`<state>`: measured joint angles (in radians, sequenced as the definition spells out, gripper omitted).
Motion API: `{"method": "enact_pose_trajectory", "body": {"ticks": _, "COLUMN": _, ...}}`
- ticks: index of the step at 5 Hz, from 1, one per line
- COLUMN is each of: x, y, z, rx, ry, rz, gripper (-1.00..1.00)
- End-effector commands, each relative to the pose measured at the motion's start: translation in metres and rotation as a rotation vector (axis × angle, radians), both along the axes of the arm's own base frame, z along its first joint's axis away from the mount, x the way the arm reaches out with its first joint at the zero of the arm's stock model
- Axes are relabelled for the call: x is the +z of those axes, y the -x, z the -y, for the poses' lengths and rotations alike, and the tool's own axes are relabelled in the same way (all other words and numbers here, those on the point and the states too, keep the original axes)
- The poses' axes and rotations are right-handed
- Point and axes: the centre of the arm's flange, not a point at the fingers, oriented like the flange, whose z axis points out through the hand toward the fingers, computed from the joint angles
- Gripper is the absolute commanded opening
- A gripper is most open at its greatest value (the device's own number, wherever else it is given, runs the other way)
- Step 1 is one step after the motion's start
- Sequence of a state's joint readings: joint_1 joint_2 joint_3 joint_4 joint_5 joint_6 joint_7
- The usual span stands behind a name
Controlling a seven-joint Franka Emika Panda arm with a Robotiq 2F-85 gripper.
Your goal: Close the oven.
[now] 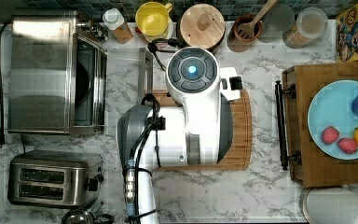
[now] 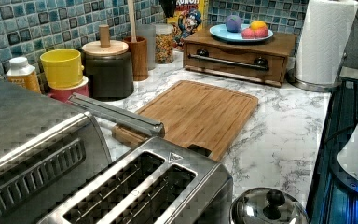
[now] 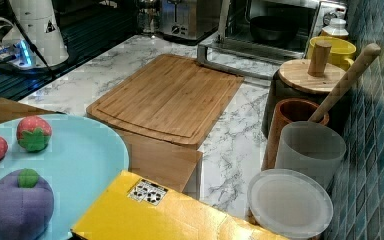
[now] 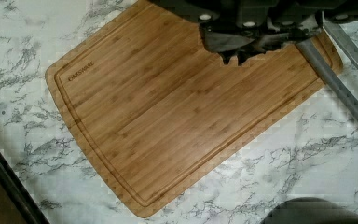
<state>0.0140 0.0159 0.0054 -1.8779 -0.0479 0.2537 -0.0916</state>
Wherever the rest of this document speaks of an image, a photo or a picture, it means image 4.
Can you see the dark grey round object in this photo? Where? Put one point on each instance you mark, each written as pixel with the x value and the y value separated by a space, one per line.
pixel 310 210

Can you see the silver oven door handle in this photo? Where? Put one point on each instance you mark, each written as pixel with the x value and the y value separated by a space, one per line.
pixel 328 76

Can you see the bamboo cutting board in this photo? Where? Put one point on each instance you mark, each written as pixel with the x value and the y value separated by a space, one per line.
pixel 154 112

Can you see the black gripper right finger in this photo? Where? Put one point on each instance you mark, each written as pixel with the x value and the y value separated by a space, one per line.
pixel 275 40

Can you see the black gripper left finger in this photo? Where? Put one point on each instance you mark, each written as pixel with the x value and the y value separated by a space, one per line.
pixel 227 40

